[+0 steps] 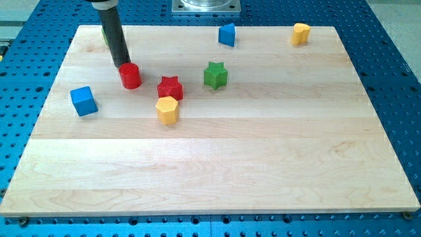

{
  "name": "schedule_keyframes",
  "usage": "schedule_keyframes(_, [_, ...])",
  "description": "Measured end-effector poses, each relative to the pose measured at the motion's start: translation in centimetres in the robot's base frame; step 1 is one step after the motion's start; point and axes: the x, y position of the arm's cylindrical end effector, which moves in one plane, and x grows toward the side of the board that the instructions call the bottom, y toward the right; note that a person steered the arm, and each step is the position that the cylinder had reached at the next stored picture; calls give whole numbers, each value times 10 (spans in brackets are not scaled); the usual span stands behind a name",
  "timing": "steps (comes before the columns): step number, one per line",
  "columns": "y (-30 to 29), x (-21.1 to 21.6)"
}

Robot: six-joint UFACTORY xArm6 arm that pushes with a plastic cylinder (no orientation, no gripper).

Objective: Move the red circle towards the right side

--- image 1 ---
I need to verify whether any red cylinder block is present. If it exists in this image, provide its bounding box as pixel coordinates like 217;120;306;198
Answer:
118;63;142;90

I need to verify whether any light wooden board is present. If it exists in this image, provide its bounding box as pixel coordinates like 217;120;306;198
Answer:
1;25;420;217

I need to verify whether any green star block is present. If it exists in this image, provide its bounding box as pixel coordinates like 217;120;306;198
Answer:
204;62;228;90

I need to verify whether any yellow hexagon block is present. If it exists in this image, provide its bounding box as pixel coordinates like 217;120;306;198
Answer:
155;96;180;125

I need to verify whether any red star block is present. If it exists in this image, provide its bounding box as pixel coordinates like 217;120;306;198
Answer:
157;76;184;101

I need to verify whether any blue triangle block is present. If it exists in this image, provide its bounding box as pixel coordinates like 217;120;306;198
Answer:
218;23;235;47

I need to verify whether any yellow heart block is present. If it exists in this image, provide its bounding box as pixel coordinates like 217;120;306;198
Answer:
291;23;311;46

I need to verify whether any blue cube block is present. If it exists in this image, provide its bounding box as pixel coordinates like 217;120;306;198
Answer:
70;86;98;117

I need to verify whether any green block behind tool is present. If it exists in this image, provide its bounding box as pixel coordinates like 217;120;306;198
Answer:
101;27;109;47

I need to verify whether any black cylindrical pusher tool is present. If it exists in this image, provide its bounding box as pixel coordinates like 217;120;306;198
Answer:
87;0;131;68

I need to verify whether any blue perforated metal table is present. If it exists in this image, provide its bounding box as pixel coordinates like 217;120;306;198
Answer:
1;0;420;236

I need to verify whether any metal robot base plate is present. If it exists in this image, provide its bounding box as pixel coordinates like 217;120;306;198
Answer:
171;0;241;15

